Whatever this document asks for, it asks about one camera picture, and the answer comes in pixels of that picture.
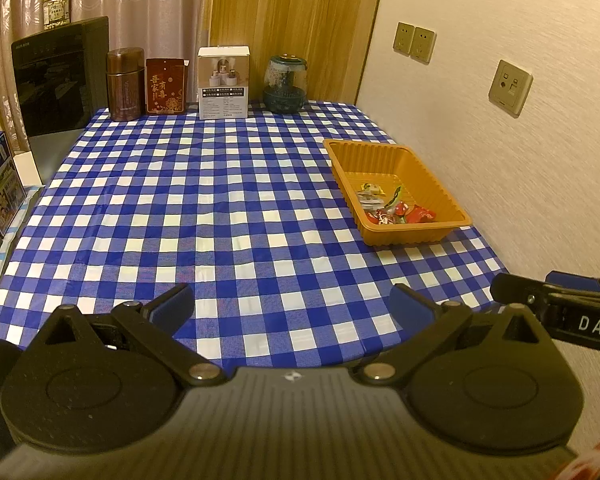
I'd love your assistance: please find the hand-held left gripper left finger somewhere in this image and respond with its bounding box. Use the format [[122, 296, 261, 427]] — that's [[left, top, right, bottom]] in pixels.
[[27, 283, 226, 387]]

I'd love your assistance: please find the white product box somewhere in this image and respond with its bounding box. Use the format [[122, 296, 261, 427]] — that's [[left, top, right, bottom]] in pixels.
[[197, 46, 251, 120]]

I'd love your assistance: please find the labelled glass jar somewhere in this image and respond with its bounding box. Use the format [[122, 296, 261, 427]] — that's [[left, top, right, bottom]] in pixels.
[[44, 0, 72, 28]]

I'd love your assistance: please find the red white packet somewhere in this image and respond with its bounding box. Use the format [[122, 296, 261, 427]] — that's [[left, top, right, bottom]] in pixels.
[[555, 442, 600, 480]]

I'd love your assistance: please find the blue white checkered tablecloth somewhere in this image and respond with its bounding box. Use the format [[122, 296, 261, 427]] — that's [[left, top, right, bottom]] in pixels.
[[0, 100, 511, 368]]

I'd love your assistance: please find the beige network wall plate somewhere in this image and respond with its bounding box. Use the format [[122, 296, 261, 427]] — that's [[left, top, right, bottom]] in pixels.
[[488, 59, 533, 118]]

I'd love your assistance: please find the brown thermos flask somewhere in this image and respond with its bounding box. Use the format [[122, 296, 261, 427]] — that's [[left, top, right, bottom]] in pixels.
[[106, 47, 146, 122]]

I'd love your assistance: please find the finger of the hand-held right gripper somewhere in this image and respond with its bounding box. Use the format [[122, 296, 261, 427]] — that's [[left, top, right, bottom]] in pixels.
[[546, 270, 600, 295], [490, 272, 552, 312]]

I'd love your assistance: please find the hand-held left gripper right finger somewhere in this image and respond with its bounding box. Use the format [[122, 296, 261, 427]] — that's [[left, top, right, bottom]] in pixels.
[[356, 283, 563, 387]]

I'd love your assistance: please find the red gift box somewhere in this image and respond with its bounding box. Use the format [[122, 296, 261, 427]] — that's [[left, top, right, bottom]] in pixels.
[[145, 57, 190, 116]]

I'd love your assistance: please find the beige wall socket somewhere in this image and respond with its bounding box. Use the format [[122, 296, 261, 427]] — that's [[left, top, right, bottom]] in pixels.
[[411, 26, 437, 64], [393, 22, 415, 55]]

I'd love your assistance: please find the blue milk carton box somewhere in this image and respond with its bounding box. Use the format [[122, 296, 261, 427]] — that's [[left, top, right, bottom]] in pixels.
[[0, 131, 26, 236]]

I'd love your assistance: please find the pink sheer curtain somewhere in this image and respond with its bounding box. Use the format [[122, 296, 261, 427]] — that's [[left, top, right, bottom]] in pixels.
[[0, 0, 216, 126]]

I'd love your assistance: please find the dark glass jar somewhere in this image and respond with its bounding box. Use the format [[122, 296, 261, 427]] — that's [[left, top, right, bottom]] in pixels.
[[262, 55, 308, 112]]

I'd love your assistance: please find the orange plastic tray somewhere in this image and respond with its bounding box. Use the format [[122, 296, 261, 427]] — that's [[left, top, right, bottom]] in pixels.
[[323, 140, 473, 247]]

